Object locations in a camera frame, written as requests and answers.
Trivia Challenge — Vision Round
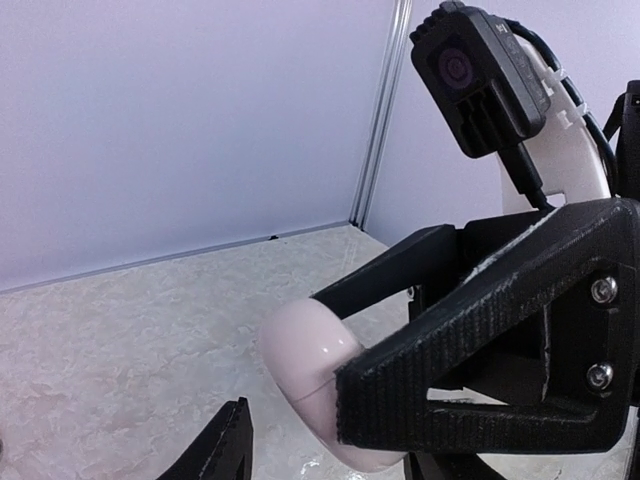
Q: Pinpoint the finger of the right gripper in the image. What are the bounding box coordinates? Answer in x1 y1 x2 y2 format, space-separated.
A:
312 225 458 319
333 197 640 456

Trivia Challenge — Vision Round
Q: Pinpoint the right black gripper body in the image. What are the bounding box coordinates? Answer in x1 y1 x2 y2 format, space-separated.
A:
407 199 639 456

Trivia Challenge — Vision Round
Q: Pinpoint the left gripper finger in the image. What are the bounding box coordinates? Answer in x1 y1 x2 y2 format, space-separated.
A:
158 397 254 480

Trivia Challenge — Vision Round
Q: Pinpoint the pink round case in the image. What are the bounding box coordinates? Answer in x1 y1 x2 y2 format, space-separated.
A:
259 298 405 473

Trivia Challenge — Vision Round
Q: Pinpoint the right aluminium frame post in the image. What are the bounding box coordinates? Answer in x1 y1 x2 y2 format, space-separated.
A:
349 0 413 230

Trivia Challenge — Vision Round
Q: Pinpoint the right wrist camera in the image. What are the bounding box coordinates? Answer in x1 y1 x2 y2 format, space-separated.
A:
408 0 614 211

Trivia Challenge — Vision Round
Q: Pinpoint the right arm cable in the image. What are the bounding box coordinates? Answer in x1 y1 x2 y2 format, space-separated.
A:
509 19 619 201

